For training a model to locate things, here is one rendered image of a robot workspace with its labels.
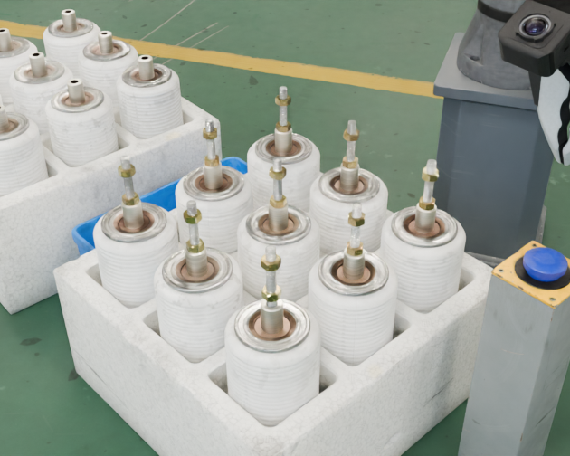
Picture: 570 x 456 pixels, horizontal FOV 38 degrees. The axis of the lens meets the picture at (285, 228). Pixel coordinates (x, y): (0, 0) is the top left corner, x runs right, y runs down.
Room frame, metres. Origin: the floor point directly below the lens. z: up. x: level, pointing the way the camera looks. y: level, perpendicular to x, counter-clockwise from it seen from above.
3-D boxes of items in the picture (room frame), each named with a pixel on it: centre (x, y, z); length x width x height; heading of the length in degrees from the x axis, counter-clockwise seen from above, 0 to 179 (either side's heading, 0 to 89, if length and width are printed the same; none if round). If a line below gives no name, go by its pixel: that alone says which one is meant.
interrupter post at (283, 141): (0.93, 0.00, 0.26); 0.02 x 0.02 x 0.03
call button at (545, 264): (0.60, -0.24, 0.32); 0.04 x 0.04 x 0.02
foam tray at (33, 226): (1.16, 0.37, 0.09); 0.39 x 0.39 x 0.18; 40
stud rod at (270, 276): (0.60, 0.01, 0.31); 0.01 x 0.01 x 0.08
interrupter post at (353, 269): (0.68, -0.07, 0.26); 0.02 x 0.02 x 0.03
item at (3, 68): (1.25, 0.45, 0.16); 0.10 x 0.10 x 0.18
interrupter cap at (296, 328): (0.60, 0.01, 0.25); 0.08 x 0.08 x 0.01
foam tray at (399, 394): (0.77, 0.01, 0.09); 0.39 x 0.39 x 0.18; 43
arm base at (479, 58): (1.07, -0.32, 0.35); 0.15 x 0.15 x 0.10
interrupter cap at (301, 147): (0.93, 0.00, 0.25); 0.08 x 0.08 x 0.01
